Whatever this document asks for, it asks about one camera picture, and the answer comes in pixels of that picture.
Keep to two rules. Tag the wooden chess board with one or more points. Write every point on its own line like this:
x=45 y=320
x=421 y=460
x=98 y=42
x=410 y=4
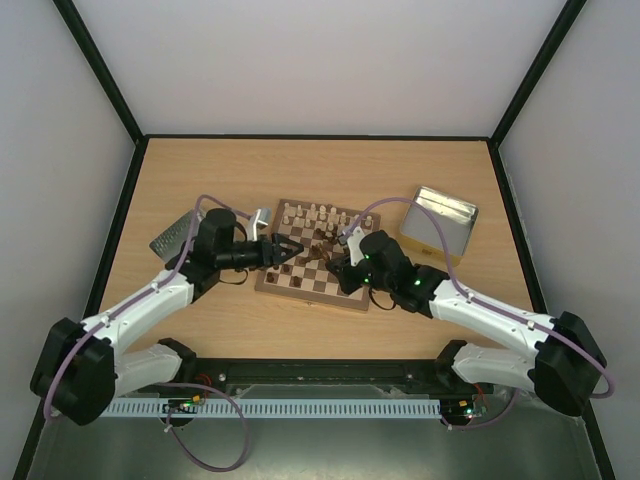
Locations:
x=314 y=274

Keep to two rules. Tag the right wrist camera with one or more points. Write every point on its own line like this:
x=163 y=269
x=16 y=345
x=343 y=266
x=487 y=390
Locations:
x=353 y=237

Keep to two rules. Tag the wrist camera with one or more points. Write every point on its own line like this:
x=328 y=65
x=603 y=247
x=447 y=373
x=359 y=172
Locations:
x=353 y=237
x=259 y=220

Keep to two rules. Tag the black enclosure frame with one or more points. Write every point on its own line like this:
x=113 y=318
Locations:
x=82 y=36

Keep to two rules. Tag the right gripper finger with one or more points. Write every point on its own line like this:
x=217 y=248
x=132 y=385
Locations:
x=339 y=263
x=332 y=285

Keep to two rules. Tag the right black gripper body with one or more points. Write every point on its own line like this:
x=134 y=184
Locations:
x=347 y=272

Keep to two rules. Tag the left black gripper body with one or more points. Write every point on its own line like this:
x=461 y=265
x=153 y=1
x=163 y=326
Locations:
x=228 y=259

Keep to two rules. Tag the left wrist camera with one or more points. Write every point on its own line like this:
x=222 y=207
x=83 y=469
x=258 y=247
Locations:
x=259 y=220

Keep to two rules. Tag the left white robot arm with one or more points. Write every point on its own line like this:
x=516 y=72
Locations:
x=85 y=365

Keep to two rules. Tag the gold tin box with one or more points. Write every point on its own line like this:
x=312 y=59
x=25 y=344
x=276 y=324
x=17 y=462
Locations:
x=455 y=217

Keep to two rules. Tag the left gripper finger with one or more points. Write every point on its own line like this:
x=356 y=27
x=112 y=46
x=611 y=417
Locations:
x=283 y=254
x=285 y=242

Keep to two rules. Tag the light blue cable duct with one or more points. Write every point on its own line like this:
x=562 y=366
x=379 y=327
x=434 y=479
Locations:
x=279 y=409

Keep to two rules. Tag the silver tin lid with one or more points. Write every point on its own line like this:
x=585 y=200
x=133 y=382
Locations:
x=169 y=243

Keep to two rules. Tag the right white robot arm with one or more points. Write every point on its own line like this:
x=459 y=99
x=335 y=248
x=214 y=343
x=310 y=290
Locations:
x=555 y=358

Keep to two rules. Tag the dark king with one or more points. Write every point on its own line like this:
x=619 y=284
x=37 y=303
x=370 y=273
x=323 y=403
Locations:
x=312 y=256

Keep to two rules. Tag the black mounting rail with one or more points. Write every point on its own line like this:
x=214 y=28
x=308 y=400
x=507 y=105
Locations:
x=409 y=376

